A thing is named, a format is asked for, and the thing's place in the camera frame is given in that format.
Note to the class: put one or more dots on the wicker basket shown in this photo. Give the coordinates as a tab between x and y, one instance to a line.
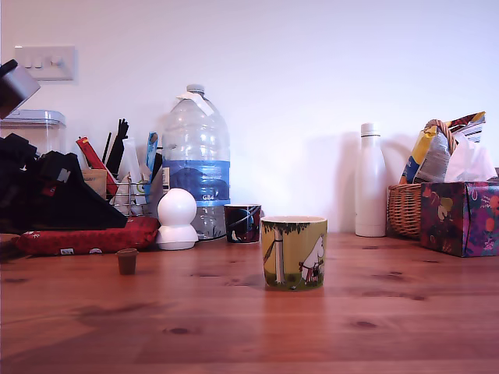
403	210

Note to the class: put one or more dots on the white light switch plate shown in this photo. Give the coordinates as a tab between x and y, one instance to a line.
44	62

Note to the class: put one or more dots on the dark blue printed mug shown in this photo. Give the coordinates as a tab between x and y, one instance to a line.
241	224

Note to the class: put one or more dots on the blue narrow packet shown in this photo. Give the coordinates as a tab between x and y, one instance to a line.
151	152

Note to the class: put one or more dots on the red narrow box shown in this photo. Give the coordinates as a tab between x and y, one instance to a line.
93	156

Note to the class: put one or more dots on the large clear water bottle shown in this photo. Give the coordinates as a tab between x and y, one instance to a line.
197	156

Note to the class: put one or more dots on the red patterned package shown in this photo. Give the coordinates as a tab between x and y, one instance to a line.
85	237

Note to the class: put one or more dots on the white metal bottle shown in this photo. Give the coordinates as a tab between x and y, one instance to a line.
370	187

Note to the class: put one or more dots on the clear plastic lidded container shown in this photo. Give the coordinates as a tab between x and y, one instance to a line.
50	132

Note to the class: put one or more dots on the cartoon print mug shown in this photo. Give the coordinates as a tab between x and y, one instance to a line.
294	253

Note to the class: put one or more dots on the black utensils bundle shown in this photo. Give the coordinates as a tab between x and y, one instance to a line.
117	144

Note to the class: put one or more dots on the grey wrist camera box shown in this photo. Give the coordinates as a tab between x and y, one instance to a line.
17	87

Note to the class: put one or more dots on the yellow blue snack bag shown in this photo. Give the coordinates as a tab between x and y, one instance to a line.
413	159

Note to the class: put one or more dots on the silver snack bag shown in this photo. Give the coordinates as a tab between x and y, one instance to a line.
434	156

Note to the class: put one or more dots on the white tissue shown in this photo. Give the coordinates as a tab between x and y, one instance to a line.
469	159

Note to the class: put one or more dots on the brown cardboard box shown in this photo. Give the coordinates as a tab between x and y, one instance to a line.
94	181

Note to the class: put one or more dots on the brown coffee capsule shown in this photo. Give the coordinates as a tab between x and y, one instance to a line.
127	263

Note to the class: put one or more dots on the floral tissue box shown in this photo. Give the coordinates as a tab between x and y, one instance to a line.
460	218

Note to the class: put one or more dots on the clear plastic bag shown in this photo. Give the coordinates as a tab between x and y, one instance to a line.
130	163

